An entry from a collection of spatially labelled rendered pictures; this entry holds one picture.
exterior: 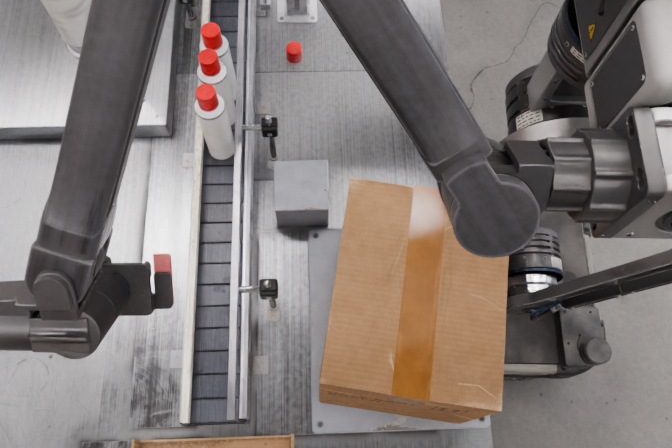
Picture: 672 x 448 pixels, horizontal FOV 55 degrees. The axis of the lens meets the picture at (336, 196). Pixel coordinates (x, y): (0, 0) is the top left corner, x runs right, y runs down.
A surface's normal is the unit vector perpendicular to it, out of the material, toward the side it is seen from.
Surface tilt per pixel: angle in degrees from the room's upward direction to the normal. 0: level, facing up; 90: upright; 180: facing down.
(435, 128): 46
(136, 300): 39
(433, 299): 0
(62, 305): 50
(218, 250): 0
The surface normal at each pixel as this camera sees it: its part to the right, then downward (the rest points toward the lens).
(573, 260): 0.03, -0.39
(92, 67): -0.04, 0.45
